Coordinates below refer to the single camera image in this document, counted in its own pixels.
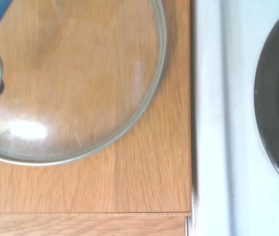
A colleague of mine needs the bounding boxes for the wooden cutting board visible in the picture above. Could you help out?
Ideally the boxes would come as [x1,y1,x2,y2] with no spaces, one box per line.
[0,0,192,217]

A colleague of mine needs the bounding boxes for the white electric stove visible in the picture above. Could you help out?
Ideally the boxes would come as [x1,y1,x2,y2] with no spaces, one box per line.
[187,0,279,236]

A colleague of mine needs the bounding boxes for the black coil stove burner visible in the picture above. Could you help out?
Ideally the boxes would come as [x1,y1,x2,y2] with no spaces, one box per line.
[253,2,279,197]

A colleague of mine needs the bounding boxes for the glass pot lid blue handle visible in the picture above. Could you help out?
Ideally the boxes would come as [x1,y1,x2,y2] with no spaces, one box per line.
[0,0,168,166]

